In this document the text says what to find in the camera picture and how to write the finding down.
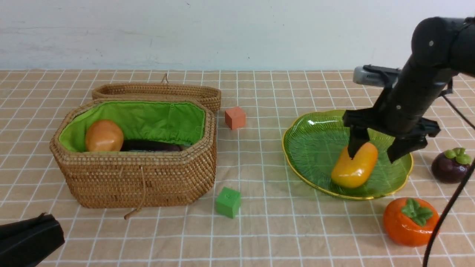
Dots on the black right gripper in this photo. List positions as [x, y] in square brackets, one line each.
[401, 119]

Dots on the yellow orange toy mango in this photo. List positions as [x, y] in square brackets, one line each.
[351, 173]

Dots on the dark purple toy mangosteen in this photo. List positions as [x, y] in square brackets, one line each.
[450, 166]

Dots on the orange toy persimmon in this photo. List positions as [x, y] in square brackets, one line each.
[410, 222]

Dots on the purple toy eggplant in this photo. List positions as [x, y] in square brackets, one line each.
[139, 145]

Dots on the orange brown toy potato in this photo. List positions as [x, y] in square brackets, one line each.
[104, 136]

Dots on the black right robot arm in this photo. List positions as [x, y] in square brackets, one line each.
[441, 48]

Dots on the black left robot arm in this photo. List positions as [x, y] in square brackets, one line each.
[257, 215]

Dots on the green glass leaf plate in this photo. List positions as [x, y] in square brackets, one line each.
[313, 143]

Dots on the beige checkered tablecloth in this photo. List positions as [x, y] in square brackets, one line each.
[274, 99]

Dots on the orange foam cube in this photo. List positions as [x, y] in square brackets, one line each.
[235, 118]

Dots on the green foam cube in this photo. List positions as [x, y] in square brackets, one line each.
[228, 202]

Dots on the woven wicker basket lid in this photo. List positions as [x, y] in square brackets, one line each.
[209, 97]

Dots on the woven wicker basket green lining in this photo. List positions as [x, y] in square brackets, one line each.
[134, 179]

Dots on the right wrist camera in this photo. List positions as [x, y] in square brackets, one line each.
[377, 76]

